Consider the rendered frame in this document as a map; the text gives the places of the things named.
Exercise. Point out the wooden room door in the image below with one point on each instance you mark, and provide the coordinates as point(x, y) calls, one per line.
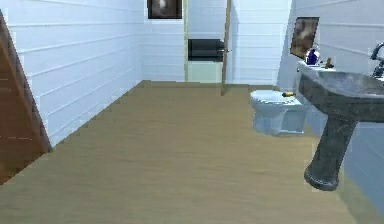
point(226, 46)

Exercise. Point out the white toilet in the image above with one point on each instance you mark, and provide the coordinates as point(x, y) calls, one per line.
point(278, 111)

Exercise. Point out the yellow black small object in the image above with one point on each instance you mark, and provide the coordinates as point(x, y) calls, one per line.
point(287, 94)

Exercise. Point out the blue bottle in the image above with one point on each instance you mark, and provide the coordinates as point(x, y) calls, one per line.
point(312, 56)

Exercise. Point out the small brown bottle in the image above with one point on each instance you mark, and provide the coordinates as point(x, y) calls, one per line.
point(329, 63)

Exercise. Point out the brown wooden cabinet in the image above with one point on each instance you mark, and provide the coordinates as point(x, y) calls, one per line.
point(16, 126)

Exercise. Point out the dark metal faucet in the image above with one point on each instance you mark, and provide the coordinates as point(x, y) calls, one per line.
point(378, 60)

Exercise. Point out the dark framed wall picture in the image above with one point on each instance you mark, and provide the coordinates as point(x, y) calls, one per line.
point(164, 8)

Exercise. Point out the brown framed wall picture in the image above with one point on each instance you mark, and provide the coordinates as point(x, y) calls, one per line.
point(303, 36)

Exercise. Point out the dark grey pedestal sink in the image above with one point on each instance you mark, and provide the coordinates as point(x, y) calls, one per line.
point(336, 110)

